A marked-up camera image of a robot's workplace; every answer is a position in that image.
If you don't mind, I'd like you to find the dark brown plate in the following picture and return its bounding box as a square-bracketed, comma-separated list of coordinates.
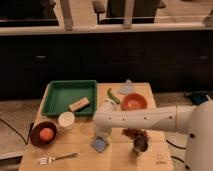
[30, 121, 57, 147]

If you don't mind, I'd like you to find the silver fork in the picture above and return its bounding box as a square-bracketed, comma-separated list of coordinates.
[38, 153, 79, 165]

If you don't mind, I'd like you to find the orange bowl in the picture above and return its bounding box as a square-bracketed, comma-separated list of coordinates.
[121, 93, 147, 110]

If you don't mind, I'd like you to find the light blue cloth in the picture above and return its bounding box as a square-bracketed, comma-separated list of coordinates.
[118, 79, 135, 95]

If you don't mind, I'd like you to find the tan wooden block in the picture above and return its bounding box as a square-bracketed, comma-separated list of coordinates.
[69, 97, 90, 112]

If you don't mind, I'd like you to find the metal cup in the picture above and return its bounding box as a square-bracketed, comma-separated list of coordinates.
[133, 137, 148, 154]

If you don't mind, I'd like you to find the green chili pepper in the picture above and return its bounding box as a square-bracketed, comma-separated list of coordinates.
[107, 88, 120, 104]

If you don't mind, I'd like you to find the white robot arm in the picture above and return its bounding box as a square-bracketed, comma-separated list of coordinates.
[93, 100, 213, 171]

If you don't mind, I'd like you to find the white round container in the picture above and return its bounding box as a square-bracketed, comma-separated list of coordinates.
[58, 112, 75, 130]

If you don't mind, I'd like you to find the office chair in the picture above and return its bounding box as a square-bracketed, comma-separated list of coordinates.
[92, 0, 166, 25]

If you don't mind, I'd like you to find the green plastic tray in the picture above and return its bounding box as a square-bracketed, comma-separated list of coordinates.
[42, 80, 97, 117]

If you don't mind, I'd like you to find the black cable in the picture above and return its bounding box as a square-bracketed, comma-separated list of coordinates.
[0, 118, 35, 146]

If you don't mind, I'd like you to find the orange fruit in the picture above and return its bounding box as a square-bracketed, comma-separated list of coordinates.
[39, 128, 54, 141]

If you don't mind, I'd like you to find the dark cabinet counter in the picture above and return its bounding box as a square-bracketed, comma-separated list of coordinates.
[0, 30, 213, 100]

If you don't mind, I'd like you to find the blue object on floor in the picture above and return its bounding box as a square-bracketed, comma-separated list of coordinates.
[184, 91, 211, 105]

